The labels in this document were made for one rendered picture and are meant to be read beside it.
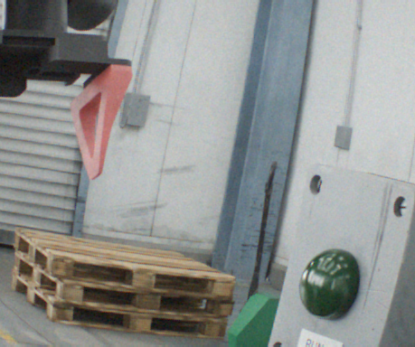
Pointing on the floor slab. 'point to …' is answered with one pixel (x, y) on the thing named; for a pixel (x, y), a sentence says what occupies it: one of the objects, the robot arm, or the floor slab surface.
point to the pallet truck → (248, 317)
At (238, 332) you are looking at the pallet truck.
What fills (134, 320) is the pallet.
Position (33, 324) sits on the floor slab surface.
